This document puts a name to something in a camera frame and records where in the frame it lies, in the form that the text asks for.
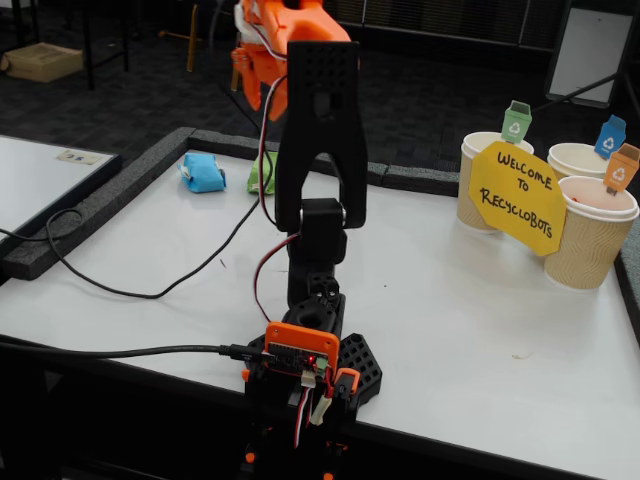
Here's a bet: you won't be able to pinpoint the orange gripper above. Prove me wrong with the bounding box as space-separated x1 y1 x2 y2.
230 4 289 121

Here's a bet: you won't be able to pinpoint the green paper rubbish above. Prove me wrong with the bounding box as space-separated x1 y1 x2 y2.
247 149 279 196

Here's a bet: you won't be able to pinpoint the blue paper rubbish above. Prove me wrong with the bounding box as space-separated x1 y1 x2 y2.
177 152 228 195

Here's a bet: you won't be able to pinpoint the short black foam strip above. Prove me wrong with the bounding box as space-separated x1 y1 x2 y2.
384 163 461 199

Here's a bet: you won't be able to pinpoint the long black foam strip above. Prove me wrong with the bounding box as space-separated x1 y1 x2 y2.
2 126 197 281

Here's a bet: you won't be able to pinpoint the small paper sticker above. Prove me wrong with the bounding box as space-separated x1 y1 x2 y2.
55 149 104 165

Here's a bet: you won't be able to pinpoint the cardboard box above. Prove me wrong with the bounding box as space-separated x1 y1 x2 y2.
0 42 85 84

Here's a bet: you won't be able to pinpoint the paper cup with green label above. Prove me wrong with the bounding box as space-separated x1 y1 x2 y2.
459 131 535 235

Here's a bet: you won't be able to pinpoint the black framed whiteboard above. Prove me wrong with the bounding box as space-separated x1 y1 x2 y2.
0 134 123 246

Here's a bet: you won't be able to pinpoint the orange controller board holder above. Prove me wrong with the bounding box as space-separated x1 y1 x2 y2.
263 321 341 376

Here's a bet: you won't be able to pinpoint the green recycling bin label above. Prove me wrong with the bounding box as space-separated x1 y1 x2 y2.
501 99 533 145

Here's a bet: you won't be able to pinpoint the yellow welcome paper sign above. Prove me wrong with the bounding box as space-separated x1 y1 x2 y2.
468 140 568 257

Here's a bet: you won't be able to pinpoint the paper cup with blue label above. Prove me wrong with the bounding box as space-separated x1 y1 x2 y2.
547 143 626 181

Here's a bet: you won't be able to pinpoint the blue recycling bin label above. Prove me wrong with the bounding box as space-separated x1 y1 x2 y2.
593 114 628 161

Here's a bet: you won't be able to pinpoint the paper cup with orange label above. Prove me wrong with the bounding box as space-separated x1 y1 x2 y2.
543 174 640 291

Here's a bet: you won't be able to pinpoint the orange recycling bin label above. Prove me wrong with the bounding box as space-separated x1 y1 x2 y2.
603 143 640 197

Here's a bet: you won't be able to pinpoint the white red black servo wire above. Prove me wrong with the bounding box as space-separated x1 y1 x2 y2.
252 24 291 226

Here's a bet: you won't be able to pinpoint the white tape strap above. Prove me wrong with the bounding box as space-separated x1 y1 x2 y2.
233 2 262 46

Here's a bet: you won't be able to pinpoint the gold frame chair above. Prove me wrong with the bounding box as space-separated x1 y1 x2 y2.
158 0 301 93

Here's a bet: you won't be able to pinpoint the thin black camera cable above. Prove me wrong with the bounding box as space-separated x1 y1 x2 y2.
0 0 279 300

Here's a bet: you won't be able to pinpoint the thick black USB cable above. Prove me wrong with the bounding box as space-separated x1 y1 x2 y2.
0 333 274 364

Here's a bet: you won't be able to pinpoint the white wire connector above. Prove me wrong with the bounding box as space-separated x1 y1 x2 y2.
309 397 334 426

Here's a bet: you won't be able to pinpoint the white red black wire bundle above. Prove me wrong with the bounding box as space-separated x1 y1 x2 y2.
292 384 316 449

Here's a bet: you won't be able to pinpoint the white panel black frame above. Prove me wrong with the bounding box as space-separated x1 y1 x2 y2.
532 0 639 114

